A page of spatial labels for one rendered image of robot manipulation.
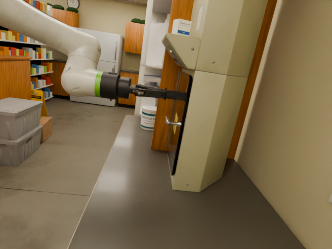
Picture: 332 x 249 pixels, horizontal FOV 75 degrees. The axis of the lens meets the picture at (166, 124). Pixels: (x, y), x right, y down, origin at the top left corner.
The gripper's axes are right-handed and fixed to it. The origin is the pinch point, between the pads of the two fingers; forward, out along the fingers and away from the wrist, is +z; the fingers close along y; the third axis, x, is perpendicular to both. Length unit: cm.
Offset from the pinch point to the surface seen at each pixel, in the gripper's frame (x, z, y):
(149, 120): 29, -6, 63
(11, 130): 86, -150, 150
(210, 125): 8.4, 14.2, -4.5
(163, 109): 13.4, -0.8, 32.5
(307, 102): -5.2, 47.9, -3.9
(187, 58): -13.5, 1.4, -4.5
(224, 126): 9.6, 21.8, 1.6
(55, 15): -70, -256, 517
